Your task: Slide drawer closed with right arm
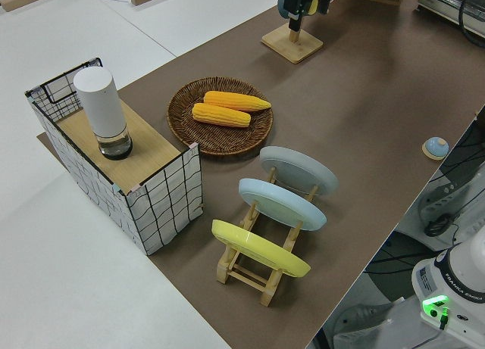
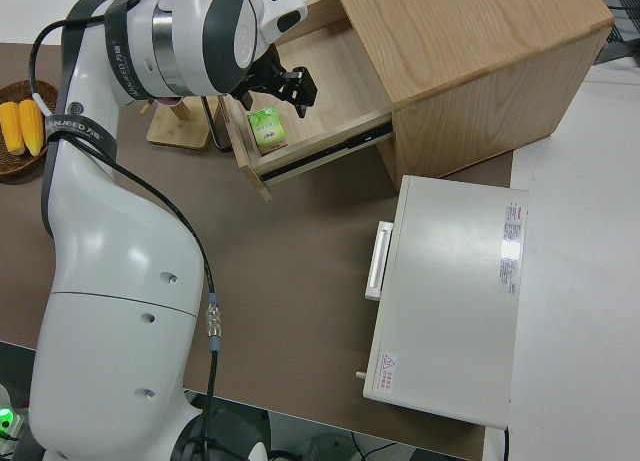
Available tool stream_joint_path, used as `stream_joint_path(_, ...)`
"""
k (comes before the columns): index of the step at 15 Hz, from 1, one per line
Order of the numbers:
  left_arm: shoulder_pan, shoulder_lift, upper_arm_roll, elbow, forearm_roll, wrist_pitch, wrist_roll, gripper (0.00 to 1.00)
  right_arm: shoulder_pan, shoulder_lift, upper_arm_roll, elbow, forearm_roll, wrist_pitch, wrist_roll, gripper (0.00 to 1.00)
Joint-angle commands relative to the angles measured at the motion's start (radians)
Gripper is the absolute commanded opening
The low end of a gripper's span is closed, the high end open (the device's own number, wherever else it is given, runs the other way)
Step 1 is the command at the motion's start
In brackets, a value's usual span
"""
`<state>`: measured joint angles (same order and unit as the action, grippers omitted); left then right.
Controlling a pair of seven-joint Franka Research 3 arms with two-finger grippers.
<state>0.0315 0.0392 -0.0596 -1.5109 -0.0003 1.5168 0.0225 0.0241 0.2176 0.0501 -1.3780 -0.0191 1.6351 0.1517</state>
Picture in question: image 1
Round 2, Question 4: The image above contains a grey plate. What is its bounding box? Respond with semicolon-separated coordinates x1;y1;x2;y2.
259;145;340;198

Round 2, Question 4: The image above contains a light blue plate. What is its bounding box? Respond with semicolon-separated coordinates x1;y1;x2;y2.
237;178;328;232

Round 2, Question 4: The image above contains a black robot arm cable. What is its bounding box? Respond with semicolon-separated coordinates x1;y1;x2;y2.
457;0;485;49

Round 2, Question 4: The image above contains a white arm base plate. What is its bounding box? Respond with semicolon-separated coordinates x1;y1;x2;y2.
331;299;485;349

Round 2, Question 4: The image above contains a wooden stand with square base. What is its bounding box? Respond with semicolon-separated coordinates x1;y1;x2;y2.
260;17;325;65

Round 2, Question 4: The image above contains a yellow corn cob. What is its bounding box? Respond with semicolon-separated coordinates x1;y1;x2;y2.
203;90;273;113
192;102;252;129

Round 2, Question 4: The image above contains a round wicker basket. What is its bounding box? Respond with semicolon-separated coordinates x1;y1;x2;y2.
167;76;274;157

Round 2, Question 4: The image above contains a white grid wire storage box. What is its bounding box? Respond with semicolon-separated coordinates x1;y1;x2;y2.
24;56;204;256

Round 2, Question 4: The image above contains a white toaster oven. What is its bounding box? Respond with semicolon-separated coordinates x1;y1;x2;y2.
416;0;485;34

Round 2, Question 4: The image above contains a wooden plate rack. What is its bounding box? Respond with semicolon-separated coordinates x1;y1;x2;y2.
215;167;321;308

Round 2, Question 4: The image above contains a yellow plate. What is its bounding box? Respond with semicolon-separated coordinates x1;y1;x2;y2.
211;219;312;279

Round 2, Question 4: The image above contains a brown table mat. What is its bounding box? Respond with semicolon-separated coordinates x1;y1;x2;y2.
36;0;485;349

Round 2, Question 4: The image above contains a black cable bundle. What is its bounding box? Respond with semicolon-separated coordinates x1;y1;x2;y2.
424;212;462;237

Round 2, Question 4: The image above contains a wooden shelf board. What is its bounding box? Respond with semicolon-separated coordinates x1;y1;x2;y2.
56;98;181;187

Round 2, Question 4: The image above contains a white cylinder with glass base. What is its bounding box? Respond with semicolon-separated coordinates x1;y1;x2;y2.
73;67;133;161

